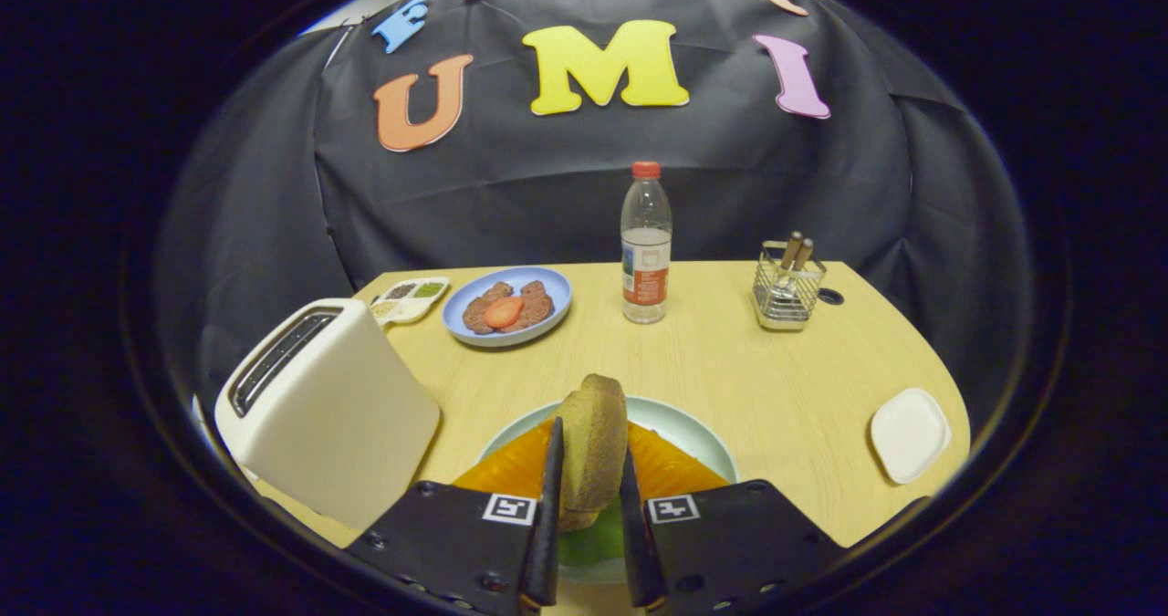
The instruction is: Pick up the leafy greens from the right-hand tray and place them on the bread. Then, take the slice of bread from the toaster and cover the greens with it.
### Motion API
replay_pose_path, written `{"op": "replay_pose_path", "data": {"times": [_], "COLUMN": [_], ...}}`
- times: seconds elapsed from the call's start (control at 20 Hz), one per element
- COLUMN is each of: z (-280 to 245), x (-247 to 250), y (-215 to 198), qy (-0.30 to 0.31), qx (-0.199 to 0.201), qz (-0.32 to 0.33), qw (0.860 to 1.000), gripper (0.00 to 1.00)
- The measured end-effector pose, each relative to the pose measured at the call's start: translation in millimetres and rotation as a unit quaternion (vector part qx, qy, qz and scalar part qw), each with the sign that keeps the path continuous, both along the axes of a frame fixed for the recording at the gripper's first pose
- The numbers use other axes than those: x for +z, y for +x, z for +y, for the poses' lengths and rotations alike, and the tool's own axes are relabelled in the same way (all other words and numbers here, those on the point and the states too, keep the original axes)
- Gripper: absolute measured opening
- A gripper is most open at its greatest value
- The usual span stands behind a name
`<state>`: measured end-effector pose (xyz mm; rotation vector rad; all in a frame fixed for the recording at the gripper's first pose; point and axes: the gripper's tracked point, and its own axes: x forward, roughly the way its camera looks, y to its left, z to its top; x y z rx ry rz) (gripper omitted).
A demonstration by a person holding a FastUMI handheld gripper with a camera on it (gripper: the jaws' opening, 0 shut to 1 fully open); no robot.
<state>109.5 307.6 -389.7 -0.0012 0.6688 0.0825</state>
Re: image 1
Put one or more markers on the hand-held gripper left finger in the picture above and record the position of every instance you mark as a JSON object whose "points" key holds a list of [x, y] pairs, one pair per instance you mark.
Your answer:
{"points": [[438, 543]]}

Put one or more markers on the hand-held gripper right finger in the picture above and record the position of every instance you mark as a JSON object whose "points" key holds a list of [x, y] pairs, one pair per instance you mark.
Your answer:
{"points": [[730, 543]]}

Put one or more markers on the green lettuce leaf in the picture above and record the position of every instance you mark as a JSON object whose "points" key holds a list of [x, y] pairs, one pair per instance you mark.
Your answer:
{"points": [[598, 538]]}

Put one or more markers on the brown bread slice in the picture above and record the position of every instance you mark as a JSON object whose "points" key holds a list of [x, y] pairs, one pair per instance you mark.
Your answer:
{"points": [[593, 443]]}

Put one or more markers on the pale green plate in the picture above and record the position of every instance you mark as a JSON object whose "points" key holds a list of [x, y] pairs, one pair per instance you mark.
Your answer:
{"points": [[675, 420]]}

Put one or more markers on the white toaster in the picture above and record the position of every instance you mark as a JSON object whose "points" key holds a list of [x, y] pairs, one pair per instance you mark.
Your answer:
{"points": [[338, 424]]}

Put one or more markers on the white square dish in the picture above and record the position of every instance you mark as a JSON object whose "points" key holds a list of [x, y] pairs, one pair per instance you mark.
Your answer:
{"points": [[910, 435]]}

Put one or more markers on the brown meat patty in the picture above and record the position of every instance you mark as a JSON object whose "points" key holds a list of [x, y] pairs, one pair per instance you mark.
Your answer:
{"points": [[538, 304], [476, 313]]}

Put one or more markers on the red tomato slice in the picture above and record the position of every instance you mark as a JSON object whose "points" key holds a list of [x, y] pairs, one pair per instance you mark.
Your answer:
{"points": [[503, 312]]}

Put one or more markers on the white seasoning tray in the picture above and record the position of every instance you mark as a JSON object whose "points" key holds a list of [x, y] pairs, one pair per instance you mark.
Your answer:
{"points": [[411, 301]]}

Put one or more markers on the blue plate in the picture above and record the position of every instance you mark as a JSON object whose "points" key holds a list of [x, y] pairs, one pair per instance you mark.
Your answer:
{"points": [[547, 287]]}

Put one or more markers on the clear water bottle red cap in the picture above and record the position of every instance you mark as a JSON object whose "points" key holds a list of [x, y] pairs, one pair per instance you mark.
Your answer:
{"points": [[646, 260]]}

